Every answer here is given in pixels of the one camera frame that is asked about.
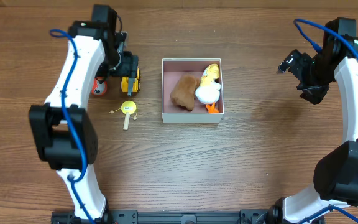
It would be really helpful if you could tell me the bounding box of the white box pink interior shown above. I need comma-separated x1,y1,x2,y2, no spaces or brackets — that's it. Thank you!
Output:
161,58,224,123

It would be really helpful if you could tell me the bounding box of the brown plush toy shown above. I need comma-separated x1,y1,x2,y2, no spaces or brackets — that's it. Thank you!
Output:
170,73,200,111

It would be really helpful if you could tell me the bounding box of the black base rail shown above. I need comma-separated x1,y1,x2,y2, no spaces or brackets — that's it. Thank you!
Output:
50,208,326,224

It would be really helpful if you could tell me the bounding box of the red silver face ball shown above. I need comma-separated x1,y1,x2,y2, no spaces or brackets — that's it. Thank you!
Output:
91,77,107,96

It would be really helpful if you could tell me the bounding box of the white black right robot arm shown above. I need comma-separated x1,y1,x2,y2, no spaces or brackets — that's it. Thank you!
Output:
265,34,358,223

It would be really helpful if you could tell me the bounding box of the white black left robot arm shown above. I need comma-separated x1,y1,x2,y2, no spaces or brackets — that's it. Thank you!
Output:
29,19,141,223

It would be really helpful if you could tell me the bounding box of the white orange plush duck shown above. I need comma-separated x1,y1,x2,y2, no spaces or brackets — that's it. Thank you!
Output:
195,63,221,114

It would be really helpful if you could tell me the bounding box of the yellow wooden rattle drum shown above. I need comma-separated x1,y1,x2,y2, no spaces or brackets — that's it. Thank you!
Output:
109,100,138,131

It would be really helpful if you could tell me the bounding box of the yellow grey toy truck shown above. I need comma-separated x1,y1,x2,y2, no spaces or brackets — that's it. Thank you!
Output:
121,67,141,96

